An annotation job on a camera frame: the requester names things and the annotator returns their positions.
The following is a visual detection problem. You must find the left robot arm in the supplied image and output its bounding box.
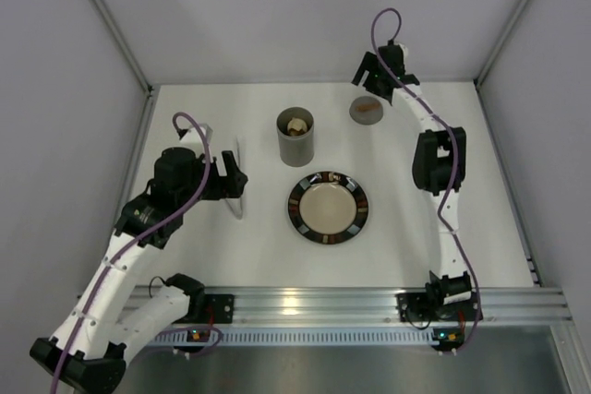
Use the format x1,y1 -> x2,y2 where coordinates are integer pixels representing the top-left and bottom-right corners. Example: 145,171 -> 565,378
30,147 -> 247,393

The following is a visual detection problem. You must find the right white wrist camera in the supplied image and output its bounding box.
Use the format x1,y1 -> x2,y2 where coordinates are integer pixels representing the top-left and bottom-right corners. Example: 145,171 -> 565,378
398,42 -> 409,60

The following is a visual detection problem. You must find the dark rimmed striped plate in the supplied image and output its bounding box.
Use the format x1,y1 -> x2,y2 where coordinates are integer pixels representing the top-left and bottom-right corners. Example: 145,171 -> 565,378
286,171 -> 369,245

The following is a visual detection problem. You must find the grey cylindrical container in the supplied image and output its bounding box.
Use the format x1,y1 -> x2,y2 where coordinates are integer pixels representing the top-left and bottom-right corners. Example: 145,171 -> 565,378
276,107 -> 315,167

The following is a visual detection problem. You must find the aluminium front rail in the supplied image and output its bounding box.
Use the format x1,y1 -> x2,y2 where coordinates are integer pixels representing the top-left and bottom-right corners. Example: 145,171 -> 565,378
68,286 -> 573,328

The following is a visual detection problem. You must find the perforated metal cable tray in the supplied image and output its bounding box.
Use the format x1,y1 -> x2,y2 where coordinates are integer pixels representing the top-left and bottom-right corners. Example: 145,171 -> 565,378
149,325 -> 460,348

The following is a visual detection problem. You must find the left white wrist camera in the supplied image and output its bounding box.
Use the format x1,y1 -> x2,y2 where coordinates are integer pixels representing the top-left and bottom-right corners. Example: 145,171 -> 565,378
179,124 -> 212,149

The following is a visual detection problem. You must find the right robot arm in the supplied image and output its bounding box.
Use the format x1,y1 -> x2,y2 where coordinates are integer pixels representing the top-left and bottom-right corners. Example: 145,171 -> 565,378
352,39 -> 481,321

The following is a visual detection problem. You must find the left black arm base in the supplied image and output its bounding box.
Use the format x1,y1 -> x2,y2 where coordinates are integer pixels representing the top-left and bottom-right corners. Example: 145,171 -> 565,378
180,293 -> 235,325

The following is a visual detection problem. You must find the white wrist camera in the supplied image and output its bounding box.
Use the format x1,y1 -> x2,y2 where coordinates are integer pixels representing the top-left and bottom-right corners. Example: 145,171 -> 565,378
179,124 -> 212,149
398,42 -> 409,60

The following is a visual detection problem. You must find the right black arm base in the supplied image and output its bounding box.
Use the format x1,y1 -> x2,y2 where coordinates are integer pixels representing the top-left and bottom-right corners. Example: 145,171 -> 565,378
396,292 -> 483,328

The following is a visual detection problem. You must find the grey round lid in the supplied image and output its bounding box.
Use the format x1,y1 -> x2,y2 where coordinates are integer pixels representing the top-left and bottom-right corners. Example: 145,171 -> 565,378
349,96 -> 384,125

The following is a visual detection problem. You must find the left aluminium frame post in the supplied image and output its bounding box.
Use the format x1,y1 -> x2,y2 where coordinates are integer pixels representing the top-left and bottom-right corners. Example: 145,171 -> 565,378
89,0 -> 153,216

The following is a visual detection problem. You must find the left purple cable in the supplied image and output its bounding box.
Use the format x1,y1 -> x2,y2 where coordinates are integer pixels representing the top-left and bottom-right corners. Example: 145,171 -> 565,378
48,112 -> 223,394

